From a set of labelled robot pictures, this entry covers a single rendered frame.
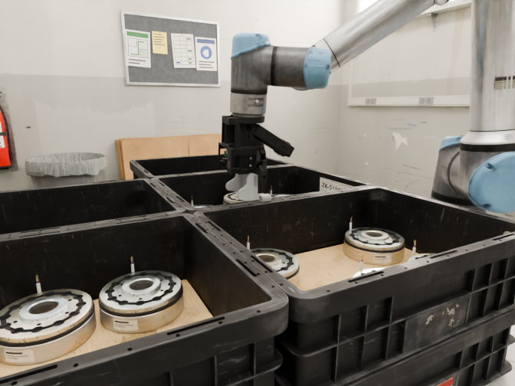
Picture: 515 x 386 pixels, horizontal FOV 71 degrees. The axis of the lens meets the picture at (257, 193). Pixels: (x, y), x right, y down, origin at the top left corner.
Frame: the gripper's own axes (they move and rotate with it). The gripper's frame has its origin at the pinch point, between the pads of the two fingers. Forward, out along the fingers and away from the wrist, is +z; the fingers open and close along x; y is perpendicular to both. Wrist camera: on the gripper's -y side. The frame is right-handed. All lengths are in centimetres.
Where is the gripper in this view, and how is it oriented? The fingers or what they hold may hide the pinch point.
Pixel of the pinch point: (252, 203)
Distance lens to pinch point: 82.5
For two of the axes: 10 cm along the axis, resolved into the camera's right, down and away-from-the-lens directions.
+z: -0.5, 9.4, 3.4
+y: -8.8, 1.2, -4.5
